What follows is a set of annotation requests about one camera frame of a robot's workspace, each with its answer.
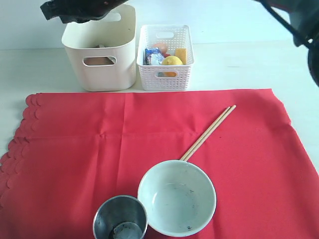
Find white perforated plastic basket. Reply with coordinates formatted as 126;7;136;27
137;24;194;91

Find cream plastic bin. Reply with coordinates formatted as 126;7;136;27
61;4;136;92

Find stainless steel cup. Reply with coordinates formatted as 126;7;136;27
92;195;148;239

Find yellow cheese wedge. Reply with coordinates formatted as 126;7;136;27
174;48;187;65

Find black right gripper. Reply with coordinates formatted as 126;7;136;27
40;0;127;24

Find pale green bowl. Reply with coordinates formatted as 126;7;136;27
138;160;217;238

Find wooden chopstick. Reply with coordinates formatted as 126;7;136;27
186;105;236;161
180;107;230;161

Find right wooden chopstick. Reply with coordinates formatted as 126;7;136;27
186;105;236;161

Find left wooden chopstick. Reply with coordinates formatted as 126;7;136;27
180;107;230;161

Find blue white milk carton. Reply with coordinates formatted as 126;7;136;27
145;47;164;65

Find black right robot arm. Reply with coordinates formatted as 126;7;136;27
40;0;319;85

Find yellow lemon with sticker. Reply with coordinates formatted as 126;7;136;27
161;56;183;77

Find red scalloped cloth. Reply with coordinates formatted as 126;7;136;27
0;89;319;239

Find brown egg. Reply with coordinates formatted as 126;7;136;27
152;42;168;53

